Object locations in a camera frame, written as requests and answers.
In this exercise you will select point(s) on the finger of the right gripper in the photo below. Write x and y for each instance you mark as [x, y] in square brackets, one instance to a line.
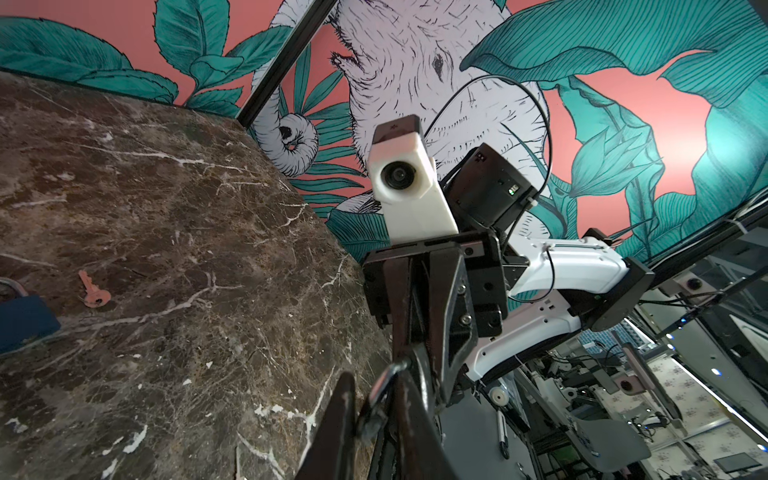
[406, 282]
[452, 330]

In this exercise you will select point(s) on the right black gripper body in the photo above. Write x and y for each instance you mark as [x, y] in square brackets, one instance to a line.
[484, 266]

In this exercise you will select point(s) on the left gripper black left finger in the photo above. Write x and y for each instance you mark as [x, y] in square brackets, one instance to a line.
[331, 454]

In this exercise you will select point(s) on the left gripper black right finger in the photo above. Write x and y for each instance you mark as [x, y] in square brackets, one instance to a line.
[419, 452]

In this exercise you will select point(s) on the blue padlock front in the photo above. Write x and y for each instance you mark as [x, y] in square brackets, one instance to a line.
[24, 317]

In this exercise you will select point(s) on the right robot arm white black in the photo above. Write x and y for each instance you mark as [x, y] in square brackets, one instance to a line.
[555, 289]

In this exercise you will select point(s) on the small silver key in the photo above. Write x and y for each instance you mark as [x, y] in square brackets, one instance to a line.
[95, 297]

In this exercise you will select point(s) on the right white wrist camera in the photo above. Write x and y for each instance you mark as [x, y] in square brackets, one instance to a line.
[405, 183]

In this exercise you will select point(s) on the right black frame post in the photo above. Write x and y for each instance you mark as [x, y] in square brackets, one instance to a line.
[304, 19]

